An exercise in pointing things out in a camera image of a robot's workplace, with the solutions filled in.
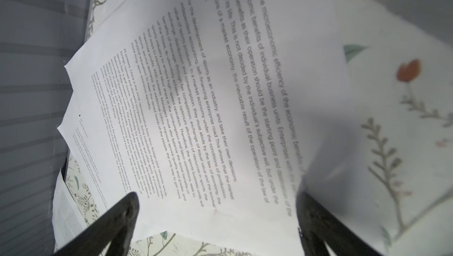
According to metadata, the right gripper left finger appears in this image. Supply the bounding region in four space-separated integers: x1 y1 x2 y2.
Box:
54 192 140 256

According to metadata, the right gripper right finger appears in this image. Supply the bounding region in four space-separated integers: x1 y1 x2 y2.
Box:
296 191 380 256

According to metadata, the printed sheet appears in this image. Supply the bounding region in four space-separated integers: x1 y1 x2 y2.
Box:
67 0 349 256
52 172 87 252
59 95 110 212

